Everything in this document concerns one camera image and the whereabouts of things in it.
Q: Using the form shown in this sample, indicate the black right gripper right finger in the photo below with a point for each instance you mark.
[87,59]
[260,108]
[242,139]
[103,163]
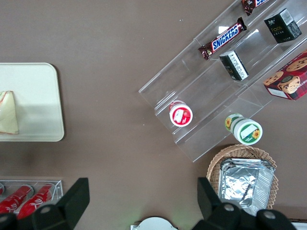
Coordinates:
[208,201]

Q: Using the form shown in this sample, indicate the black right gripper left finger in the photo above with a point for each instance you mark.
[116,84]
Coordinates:
[72,201]

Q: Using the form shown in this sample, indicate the triangle sandwich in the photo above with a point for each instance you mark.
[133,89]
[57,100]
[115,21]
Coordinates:
[8,115]

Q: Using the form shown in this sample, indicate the light tan wicker basket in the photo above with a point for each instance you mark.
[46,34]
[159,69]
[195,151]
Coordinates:
[216,165]

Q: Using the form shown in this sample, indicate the cream rectangular tray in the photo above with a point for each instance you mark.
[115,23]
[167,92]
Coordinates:
[33,95]

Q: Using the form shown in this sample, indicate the clear acrylic bottle box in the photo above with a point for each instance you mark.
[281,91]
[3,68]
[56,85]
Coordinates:
[58,189]

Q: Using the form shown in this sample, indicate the red cola bottle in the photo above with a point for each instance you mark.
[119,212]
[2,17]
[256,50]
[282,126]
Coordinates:
[36,201]
[14,197]

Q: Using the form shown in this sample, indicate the aluminium foil container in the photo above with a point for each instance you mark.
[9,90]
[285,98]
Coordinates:
[242,184]

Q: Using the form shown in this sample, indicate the green sunflower yogurt cup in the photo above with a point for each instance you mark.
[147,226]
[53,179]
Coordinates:
[247,130]

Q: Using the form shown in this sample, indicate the red lid yogurt cup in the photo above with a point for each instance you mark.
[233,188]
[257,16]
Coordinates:
[181,115]

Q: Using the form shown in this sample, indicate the clear acrylic stepped display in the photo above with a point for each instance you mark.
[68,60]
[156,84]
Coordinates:
[206,100]

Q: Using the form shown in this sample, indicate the black carton box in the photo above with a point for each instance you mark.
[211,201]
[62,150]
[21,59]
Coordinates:
[279,27]
[233,65]

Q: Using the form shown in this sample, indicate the red chocolate chip cookie box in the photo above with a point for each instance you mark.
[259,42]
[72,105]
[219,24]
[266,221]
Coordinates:
[290,79]

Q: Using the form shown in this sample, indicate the Snickers chocolate bar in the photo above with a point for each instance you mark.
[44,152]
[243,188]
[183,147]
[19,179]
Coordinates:
[249,5]
[224,38]

